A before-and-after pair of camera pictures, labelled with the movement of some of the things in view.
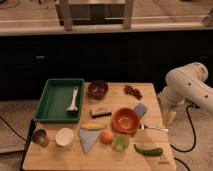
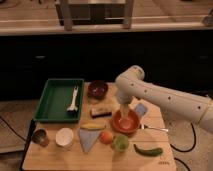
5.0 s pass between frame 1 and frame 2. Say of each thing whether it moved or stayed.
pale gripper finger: moved
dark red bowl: stayed
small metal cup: stayed
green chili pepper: stayed
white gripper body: moved
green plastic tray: stayed
